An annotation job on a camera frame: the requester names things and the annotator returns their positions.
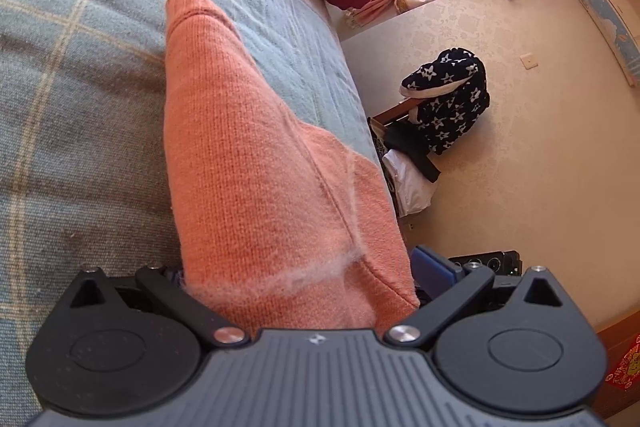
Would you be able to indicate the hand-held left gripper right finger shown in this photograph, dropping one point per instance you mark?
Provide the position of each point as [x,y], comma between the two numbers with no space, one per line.
[435,272]

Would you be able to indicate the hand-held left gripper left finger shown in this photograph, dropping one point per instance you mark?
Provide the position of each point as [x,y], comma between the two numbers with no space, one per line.
[165,289]

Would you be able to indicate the orange knit sweater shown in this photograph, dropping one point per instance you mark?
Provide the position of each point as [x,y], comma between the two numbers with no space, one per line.
[250,182]

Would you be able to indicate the black box with round dials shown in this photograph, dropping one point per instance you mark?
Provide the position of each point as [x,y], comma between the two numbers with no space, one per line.
[492,263]

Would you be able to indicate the white cloth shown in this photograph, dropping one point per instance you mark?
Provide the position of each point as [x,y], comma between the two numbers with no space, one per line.
[410,184]

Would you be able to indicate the star print dark garment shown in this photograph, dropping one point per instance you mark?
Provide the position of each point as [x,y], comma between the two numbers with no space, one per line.
[450,107]

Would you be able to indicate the red paper decoration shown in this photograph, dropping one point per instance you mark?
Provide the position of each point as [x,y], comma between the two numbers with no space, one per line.
[625,367]

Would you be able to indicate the white air conditioner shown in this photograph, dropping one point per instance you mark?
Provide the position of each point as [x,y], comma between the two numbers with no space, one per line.
[600,2]

